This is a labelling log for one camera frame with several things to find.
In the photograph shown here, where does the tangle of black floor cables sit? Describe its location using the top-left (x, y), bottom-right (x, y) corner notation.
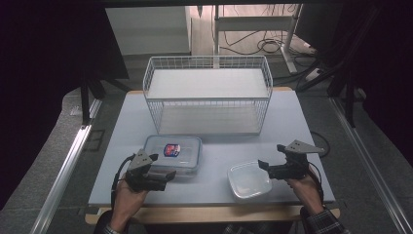
top-left (220, 28), bottom-right (315, 57)

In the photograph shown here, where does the white cabinet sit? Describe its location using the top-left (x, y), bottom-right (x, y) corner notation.
top-left (105, 6), bottom-right (193, 57)

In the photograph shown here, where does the black metal stand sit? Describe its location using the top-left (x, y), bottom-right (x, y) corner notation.
top-left (326, 64), bottom-right (358, 129)
top-left (79, 72), bottom-right (131, 126)

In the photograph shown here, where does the white wire shelf rack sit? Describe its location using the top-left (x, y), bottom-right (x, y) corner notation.
top-left (142, 55), bottom-right (274, 137)

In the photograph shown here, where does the white desk frame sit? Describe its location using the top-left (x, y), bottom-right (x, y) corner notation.
top-left (212, 4), bottom-right (303, 74)

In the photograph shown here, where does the white power strip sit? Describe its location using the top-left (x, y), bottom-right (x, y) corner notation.
top-left (304, 67), bottom-right (323, 83)

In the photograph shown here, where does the person's left hand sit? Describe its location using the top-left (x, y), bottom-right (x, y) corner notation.
top-left (111, 176), bottom-right (149, 228)

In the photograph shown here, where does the white square plastic container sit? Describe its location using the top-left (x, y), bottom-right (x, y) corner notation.
top-left (227, 160), bottom-right (273, 201)

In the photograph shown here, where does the black looped cable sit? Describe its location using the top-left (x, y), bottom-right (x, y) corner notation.
top-left (310, 130), bottom-right (331, 159)

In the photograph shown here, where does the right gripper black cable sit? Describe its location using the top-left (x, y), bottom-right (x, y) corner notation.
top-left (305, 161), bottom-right (325, 209)

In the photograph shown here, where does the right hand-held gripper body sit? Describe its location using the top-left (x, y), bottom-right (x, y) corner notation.
top-left (268, 139), bottom-right (325, 180)

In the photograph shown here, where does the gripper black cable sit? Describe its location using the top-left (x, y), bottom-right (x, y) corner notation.
top-left (110, 154), bottom-right (135, 211)
top-left (305, 161), bottom-right (325, 209)

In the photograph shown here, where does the person's right hand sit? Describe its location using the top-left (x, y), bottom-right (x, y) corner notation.
top-left (285, 169), bottom-right (325, 215)

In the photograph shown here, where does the dark floor vent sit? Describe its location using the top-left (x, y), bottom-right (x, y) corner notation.
top-left (83, 129), bottom-right (106, 152)

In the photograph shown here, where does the aluminium rail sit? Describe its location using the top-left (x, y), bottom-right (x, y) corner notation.
top-left (329, 97), bottom-right (413, 234)
top-left (30, 125), bottom-right (94, 234)

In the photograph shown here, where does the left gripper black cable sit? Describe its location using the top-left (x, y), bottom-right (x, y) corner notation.
top-left (110, 154), bottom-right (135, 211)

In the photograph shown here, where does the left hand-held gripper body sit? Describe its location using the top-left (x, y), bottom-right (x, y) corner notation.
top-left (125, 148), bottom-right (168, 193)

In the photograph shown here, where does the clear lidded food container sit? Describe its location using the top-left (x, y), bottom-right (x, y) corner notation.
top-left (142, 135), bottom-right (204, 178)

